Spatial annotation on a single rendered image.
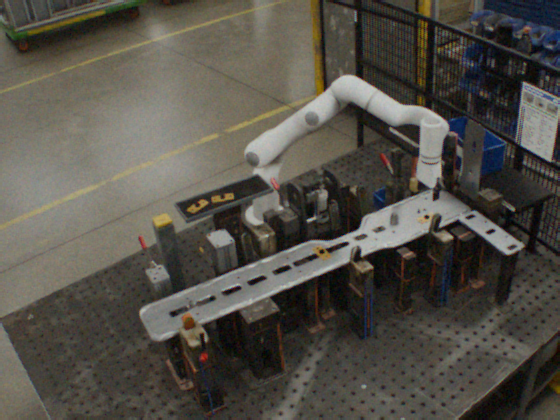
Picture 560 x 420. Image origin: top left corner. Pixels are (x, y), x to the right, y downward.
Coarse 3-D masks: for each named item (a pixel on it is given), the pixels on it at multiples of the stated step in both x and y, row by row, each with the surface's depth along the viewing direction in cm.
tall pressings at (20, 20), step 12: (12, 0) 757; (24, 0) 761; (36, 0) 774; (48, 0) 776; (60, 0) 812; (72, 0) 844; (84, 0) 831; (96, 0) 841; (12, 12) 761; (24, 12) 771; (36, 12) 779; (48, 12) 787; (24, 24) 778
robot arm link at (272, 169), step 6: (258, 138) 273; (282, 156) 280; (276, 162) 281; (282, 162) 281; (258, 168) 282; (264, 168) 281; (270, 168) 280; (276, 168) 280; (264, 174) 279; (270, 174) 279; (276, 174) 280; (270, 180) 279; (276, 180) 282
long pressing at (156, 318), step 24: (432, 192) 264; (384, 216) 253; (408, 216) 252; (456, 216) 250; (312, 240) 243; (336, 240) 242; (360, 240) 242; (384, 240) 241; (408, 240) 240; (264, 264) 235; (288, 264) 234; (312, 264) 232; (336, 264) 232; (192, 288) 226; (216, 288) 226; (264, 288) 224; (288, 288) 224; (144, 312) 218; (168, 312) 217; (192, 312) 216; (216, 312) 215; (168, 336) 208
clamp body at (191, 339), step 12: (180, 336) 203; (192, 336) 198; (204, 336) 198; (192, 348) 195; (192, 360) 199; (192, 372) 211; (204, 372) 205; (204, 384) 209; (216, 384) 211; (204, 396) 210; (216, 396) 214; (204, 408) 215; (216, 408) 216; (228, 408) 217
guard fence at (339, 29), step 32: (320, 0) 499; (352, 0) 469; (384, 0) 440; (416, 0) 414; (320, 32) 519; (352, 32) 484; (384, 32) 455; (320, 64) 535; (352, 64) 501; (384, 64) 470; (416, 96) 455
